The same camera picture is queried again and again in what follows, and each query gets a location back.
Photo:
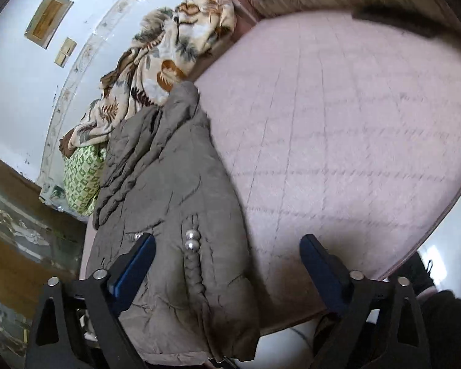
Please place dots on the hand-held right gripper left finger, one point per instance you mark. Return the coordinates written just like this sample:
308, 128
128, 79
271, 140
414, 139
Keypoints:
132, 269

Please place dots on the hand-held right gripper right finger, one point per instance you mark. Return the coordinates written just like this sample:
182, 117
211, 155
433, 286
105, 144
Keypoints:
322, 273

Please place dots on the grey-brown padded jacket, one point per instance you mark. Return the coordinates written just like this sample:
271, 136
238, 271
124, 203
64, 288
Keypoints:
169, 184

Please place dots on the black shoe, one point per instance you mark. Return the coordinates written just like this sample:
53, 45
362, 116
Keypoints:
424, 273

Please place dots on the green patterned pillow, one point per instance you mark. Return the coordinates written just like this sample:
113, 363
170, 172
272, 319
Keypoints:
80, 176

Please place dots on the wooden cabinet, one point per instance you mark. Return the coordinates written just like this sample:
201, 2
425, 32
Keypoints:
7, 253

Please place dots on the pink quilted mattress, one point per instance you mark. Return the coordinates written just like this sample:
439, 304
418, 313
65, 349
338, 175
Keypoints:
330, 142

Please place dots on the person's dark trousers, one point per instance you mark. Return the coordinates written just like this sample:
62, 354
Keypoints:
449, 330

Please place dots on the leaf-print fleece blanket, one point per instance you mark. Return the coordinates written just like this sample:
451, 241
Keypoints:
165, 46

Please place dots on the red-brown upholstered headboard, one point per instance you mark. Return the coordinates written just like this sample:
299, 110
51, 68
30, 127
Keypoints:
246, 19

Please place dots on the beige wall switch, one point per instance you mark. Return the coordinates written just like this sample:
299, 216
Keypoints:
65, 52

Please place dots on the gold framed wall picture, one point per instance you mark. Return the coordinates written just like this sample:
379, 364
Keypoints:
48, 19

